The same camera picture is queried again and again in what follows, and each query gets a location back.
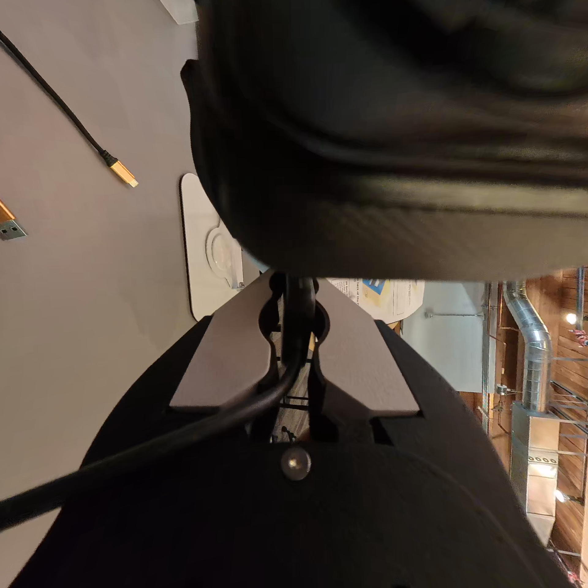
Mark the printed instruction sheet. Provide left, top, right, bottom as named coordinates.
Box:
left=326, top=279, right=425, bottom=324

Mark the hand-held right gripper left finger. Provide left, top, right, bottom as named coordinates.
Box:
left=170, top=271, right=281, bottom=438

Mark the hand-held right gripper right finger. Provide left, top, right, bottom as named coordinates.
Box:
left=308, top=279, right=421, bottom=438

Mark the white stand base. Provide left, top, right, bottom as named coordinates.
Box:
left=180, top=173, right=272, bottom=320

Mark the slim hub black cable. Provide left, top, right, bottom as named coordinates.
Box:
left=0, top=359, right=304, bottom=532

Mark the orange usb cable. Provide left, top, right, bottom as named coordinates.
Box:
left=0, top=32, right=140, bottom=189

